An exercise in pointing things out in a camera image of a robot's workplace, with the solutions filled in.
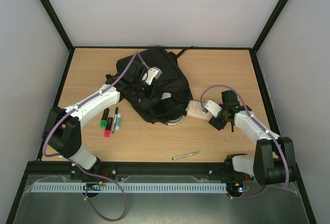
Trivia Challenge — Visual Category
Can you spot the black student backpack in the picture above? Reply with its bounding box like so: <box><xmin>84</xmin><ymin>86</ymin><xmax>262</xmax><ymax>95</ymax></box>
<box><xmin>105</xmin><ymin>46</ymin><xmax>193</xmax><ymax>125</ymax></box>

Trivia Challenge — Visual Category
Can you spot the beige pencil case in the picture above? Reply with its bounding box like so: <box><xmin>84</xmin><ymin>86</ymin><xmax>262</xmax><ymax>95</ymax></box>
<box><xmin>186</xmin><ymin>100</ymin><xmax>212</xmax><ymax>121</ymax></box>

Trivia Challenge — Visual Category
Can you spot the silver green marker pen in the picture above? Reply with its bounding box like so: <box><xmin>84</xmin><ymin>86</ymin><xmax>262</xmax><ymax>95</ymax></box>
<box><xmin>172</xmin><ymin>151</ymin><xmax>199</xmax><ymax>161</ymax></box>

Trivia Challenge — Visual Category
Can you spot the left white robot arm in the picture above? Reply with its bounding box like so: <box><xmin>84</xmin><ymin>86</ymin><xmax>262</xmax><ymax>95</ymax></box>
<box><xmin>42</xmin><ymin>60</ymin><xmax>162</xmax><ymax>170</ymax></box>

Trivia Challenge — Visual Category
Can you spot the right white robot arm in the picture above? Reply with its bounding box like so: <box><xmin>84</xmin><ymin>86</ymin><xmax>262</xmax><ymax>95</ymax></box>
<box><xmin>203</xmin><ymin>90</ymin><xmax>298</xmax><ymax>185</ymax></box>

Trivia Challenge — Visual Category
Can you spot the white green glue stick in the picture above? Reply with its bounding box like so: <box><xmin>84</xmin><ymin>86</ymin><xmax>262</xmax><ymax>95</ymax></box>
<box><xmin>115</xmin><ymin>114</ymin><xmax>121</xmax><ymax>131</ymax></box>

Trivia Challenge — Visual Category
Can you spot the green highlighter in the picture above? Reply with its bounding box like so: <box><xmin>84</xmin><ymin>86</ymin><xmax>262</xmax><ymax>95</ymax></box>
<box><xmin>100</xmin><ymin>108</ymin><xmax>109</xmax><ymax>127</ymax></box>

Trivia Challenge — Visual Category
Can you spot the black blue pen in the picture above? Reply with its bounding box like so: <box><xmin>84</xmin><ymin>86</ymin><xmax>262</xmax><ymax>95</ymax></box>
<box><xmin>111</xmin><ymin>107</ymin><xmax>119</xmax><ymax>133</ymax></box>

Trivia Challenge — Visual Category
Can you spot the pink highlighter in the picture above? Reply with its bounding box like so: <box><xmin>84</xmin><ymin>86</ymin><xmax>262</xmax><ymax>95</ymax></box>
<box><xmin>104</xmin><ymin>117</ymin><xmax>113</xmax><ymax>138</ymax></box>

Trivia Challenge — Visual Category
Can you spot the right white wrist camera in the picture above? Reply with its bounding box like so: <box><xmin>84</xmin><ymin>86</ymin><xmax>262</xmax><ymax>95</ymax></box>
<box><xmin>203</xmin><ymin>100</ymin><xmax>222</xmax><ymax>118</ymax></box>

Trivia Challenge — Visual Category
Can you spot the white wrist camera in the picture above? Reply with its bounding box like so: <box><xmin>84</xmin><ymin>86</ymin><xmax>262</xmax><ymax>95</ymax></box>
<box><xmin>143</xmin><ymin>67</ymin><xmax>162</xmax><ymax>85</ymax></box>
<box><xmin>203</xmin><ymin>100</ymin><xmax>222</xmax><ymax>118</ymax></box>

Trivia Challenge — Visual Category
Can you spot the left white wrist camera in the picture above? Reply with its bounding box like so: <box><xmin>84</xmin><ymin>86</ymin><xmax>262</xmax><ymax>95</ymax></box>
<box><xmin>143</xmin><ymin>67</ymin><xmax>162</xmax><ymax>85</ymax></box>

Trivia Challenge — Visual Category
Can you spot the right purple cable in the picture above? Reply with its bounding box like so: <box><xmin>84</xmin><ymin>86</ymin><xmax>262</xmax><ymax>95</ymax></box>
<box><xmin>200</xmin><ymin>84</ymin><xmax>289</xmax><ymax>200</ymax></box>

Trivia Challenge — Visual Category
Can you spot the purple cable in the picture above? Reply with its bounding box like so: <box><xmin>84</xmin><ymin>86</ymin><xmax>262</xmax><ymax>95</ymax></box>
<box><xmin>200</xmin><ymin>84</ymin><xmax>289</xmax><ymax>200</ymax></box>
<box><xmin>42</xmin><ymin>53</ymin><xmax>150</xmax><ymax>221</ymax></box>

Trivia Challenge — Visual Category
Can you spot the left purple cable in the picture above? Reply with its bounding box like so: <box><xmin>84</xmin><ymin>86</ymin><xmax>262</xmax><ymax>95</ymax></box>
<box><xmin>42</xmin><ymin>53</ymin><xmax>150</xmax><ymax>221</ymax></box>

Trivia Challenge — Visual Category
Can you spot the black enclosure frame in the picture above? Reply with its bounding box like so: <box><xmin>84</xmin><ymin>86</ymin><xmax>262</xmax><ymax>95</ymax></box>
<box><xmin>5</xmin><ymin>0</ymin><xmax>317</xmax><ymax>224</ymax></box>

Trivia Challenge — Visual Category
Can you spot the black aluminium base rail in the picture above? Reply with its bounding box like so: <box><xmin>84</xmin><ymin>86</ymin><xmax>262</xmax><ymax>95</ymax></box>
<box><xmin>25</xmin><ymin>161</ymin><xmax>300</xmax><ymax>181</ymax></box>

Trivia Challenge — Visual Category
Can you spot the light blue slotted cable duct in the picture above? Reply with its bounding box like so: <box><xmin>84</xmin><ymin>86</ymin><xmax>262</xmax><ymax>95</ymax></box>
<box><xmin>31</xmin><ymin>182</ymin><xmax>227</xmax><ymax>194</ymax></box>

